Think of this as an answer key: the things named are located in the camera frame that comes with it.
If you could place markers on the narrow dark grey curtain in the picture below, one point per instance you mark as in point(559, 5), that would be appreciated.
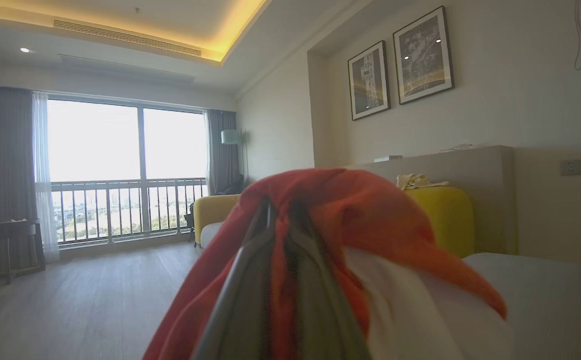
point(222, 160)

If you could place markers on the yellow sofa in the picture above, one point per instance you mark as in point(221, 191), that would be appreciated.
point(485, 170)

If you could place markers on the sheer white curtain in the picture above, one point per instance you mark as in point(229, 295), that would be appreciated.
point(43, 200)

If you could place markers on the small black framed picture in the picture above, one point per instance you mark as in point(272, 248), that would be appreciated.
point(369, 81)

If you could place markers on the grey wall power outlet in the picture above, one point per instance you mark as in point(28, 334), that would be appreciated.
point(571, 167)

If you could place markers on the red garment with white lining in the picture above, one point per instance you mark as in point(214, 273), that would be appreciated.
point(370, 210)

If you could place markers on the small dark chair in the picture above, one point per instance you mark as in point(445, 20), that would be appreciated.
point(190, 220)

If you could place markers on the floor lamp with white shade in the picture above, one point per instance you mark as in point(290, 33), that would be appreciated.
point(230, 136)

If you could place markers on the flat white box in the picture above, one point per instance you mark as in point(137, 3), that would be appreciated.
point(388, 158)

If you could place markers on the white crumpled item on ledge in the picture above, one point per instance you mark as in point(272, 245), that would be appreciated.
point(458, 148)

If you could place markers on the large glass window frame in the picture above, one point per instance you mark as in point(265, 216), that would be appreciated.
point(141, 150)

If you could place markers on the large black framed picture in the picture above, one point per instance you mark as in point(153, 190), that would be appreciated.
point(423, 55)

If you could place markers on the dark wooden side table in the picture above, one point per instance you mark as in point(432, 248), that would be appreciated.
point(13, 229)

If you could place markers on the sofa with light grey seat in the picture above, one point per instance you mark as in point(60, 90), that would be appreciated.
point(545, 300)

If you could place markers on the wide dark grey curtain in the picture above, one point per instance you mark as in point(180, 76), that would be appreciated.
point(8, 160)

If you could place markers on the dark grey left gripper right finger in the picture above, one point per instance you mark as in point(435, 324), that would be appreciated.
point(320, 310)

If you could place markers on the pale yellow crumpled cloth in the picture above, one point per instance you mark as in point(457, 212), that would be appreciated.
point(415, 181)

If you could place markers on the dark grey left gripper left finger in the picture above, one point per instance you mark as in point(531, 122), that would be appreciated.
point(248, 300)

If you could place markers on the grey balcony railing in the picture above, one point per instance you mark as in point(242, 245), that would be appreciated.
point(120, 183)

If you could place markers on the long ceiling air vent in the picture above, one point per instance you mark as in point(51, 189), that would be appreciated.
point(125, 36)

